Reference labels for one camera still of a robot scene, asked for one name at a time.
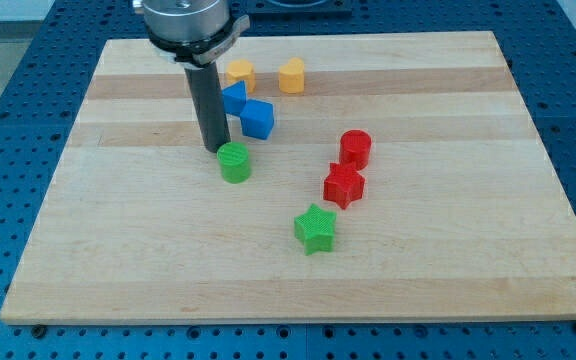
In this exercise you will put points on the red star block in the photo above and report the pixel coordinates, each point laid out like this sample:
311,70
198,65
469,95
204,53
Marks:
343,184

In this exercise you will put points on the red cylinder block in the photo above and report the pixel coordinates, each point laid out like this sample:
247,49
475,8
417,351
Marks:
355,147

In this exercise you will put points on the yellow heart block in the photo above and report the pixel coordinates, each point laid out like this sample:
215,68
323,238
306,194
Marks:
291,76

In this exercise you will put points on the green star block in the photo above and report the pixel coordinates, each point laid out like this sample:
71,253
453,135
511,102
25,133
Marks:
315,229

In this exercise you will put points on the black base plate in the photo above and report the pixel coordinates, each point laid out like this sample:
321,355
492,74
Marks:
298,7

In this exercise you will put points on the yellow hexagon block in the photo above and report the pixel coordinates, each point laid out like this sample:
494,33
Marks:
241,70

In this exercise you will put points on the light wooden board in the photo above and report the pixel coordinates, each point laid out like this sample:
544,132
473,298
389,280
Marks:
404,181

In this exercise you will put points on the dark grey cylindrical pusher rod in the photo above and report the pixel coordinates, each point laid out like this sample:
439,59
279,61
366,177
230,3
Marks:
206,92

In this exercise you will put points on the green cylinder block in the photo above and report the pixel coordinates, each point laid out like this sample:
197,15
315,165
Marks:
234,162

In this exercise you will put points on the blue triangle block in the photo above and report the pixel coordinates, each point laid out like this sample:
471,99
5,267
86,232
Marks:
235,98

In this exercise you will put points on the blue cube block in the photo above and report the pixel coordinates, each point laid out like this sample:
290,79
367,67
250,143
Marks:
257,119

